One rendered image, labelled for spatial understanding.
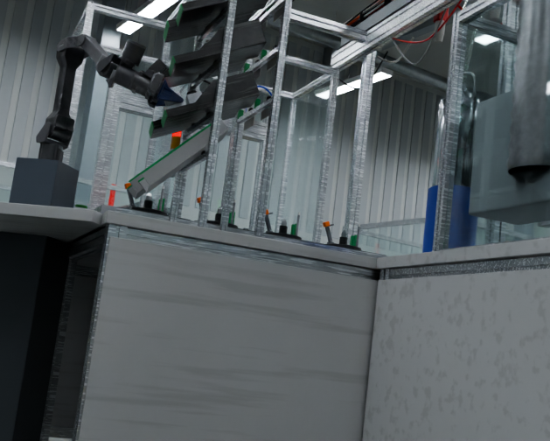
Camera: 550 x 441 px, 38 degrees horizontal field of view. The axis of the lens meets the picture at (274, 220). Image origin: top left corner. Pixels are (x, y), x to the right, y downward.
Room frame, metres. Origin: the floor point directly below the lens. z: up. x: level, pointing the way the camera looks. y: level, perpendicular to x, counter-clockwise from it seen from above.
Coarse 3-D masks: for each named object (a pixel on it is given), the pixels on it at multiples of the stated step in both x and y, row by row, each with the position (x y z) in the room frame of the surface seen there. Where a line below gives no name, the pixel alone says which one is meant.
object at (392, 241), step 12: (372, 228) 8.20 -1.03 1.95; (384, 228) 8.05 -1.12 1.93; (396, 228) 7.88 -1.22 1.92; (408, 228) 7.73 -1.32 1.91; (420, 228) 7.59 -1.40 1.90; (360, 240) 8.36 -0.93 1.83; (372, 240) 8.19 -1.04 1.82; (384, 240) 8.03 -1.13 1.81; (396, 240) 7.87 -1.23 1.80; (408, 240) 7.71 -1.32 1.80; (420, 240) 7.57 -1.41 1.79; (372, 252) 8.17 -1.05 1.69; (384, 252) 8.01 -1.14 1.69; (396, 252) 7.85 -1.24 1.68; (408, 252) 7.70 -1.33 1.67; (420, 252) 7.56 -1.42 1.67
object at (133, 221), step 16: (128, 224) 1.89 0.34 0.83; (144, 224) 1.90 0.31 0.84; (160, 224) 1.91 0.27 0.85; (176, 224) 1.93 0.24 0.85; (208, 240) 1.96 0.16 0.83; (224, 240) 1.98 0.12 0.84; (240, 240) 1.99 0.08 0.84; (256, 240) 2.01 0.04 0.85; (272, 240) 2.02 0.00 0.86; (304, 256) 2.06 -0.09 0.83; (320, 256) 2.08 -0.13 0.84; (336, 256) 2.09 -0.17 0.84; (352, 256) 2.11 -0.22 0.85; (368, 256) 2.13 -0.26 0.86
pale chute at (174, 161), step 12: (204, 132) 2.20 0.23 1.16; (180, 144) 2.19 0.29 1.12; (192, 144) 2.19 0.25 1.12; (204, 144) 2.20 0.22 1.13; (168, 156) 2.18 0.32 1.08; (180, 156) 2.19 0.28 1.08; (192, 156) 2.21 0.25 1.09; (156, 168) 2.18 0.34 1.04; (168, 168) 2.18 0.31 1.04; (180, 168) 2.29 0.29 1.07; (144, 180) 2.29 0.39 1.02; (156, 180) 2.18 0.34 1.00
